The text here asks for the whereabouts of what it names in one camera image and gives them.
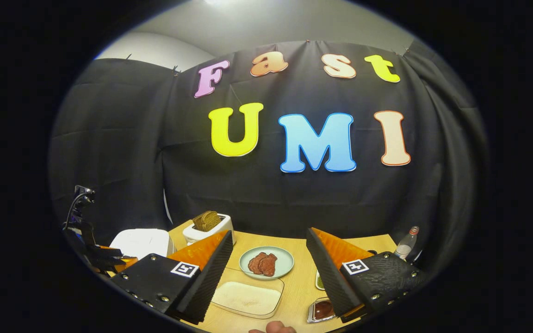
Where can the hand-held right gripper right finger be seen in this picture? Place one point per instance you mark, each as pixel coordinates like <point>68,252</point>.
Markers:
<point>377,280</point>

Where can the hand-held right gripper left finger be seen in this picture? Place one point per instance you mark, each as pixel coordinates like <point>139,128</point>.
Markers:
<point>155,277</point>

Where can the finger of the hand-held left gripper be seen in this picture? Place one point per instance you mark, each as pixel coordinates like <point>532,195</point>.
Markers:
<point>128,262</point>

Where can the brown wooden spoon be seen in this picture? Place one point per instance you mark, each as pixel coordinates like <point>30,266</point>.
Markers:
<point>324,310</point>

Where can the clear tray of white rice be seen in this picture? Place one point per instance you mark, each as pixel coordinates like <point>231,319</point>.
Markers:
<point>248,298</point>

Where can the clear plastic water bottle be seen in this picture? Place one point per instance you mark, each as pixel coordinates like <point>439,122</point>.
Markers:
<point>405,247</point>

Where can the white toaster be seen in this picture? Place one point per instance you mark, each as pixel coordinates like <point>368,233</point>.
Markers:
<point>192,235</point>

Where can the green mung beans pile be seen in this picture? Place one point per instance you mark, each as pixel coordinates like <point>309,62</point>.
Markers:
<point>320,283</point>

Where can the white divided dish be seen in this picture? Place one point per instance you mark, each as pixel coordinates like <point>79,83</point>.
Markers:
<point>319,282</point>

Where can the brown toast slice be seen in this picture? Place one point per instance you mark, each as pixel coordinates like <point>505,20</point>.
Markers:
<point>214,219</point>
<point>201,222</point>

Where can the pale green round plate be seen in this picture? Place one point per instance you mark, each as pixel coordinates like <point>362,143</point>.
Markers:
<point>285,261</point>

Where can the brown meat pieces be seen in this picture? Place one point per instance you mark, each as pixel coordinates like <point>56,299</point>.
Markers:
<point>263,264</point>

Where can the black backdrop cloth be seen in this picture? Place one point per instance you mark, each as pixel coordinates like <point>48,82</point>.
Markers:
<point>271,199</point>

